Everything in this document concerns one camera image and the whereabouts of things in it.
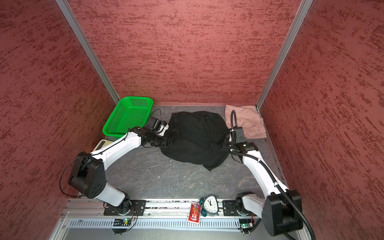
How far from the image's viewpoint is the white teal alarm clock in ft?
2.33

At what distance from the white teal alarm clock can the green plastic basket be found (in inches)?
24.3

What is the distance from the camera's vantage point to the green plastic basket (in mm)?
1032
